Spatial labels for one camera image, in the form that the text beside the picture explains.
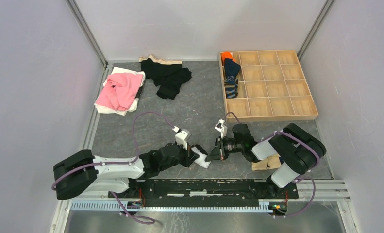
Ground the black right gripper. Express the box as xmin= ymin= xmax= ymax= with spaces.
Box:
xmin=205 ymin=136 xmax=244 ymax=162

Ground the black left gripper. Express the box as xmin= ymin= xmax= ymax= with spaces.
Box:
xmin=160 ymin=140 xmax=199 ymax=171

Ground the white black garment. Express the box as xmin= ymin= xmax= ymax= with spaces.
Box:
xmin=191 ymin=144 xmax=211 ymax=169

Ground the navy striped boxer underwear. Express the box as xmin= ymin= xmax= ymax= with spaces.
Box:
xmin=224 ymin=76 xmax=239 ymax=99

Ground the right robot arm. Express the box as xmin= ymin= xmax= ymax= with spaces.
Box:
xmin=205 ymin=123 xmax=327 ymax=198

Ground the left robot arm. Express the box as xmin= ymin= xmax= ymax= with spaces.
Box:
xmin=52 ymin=143 xmax=207 ymax=200

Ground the black underwear pile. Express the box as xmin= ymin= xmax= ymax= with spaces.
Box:
xmin=140 ymin=57 xmax=192 ymax=100

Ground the beige garment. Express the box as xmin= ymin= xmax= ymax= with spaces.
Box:
xmin=251 ymin=154 xmax=282 ymax=171

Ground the pink garment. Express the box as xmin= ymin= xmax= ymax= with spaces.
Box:
xmin=95 ymin=72 xmax=144 ymax=111

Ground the navy rolled garment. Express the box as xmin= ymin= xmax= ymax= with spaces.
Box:
xmin=224 ymin=58 xmax=241 ymax=78

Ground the wooden compartment tray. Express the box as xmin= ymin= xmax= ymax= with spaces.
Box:
xmin=219 ymin=50 xmax=318 ymax=122

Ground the orange rolled garment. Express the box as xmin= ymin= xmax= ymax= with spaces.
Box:
xmin=220 ymin=52 xmax=236 ymax=65

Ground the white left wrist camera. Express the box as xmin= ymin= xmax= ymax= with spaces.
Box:
xmin=172 ymin=126 xmax=190 ymax=150

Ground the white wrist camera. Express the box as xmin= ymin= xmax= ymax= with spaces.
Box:
xmin=215 ymin=119 xmax=228 ymax=138
xmin=172 ymin=126 xmax=190 ymax=150

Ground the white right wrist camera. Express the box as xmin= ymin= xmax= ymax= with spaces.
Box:
xmin=215 ymin=119 xmax=228 ymax=138

